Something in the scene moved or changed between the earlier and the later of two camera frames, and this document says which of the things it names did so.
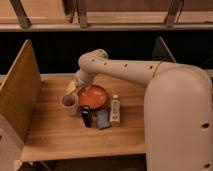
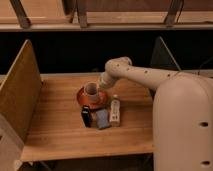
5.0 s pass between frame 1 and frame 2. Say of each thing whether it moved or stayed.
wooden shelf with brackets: stayed
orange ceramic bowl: stayed
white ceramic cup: moved
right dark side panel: stayed
